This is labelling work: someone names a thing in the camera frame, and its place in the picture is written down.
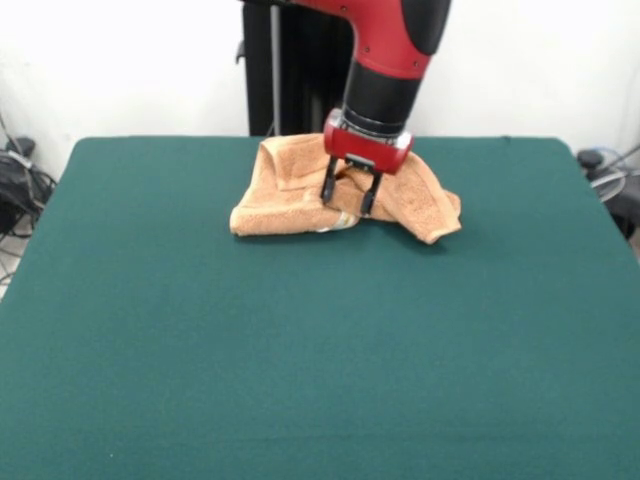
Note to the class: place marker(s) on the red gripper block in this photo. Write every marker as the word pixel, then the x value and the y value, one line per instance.
pixel 365 150

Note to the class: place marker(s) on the tan terry towel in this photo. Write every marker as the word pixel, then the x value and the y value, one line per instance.
pixel 420 200

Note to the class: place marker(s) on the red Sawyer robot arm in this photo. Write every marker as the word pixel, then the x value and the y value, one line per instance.
pixel 395 40

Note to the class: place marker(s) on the dark green table cloth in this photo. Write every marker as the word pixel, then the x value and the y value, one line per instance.
pixel 200 350

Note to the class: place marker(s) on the black floor equipment lump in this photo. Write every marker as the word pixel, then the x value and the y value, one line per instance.
pixel 625 200
pixel 15 190

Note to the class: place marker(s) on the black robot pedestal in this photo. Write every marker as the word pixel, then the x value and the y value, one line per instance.
pixel 300 75

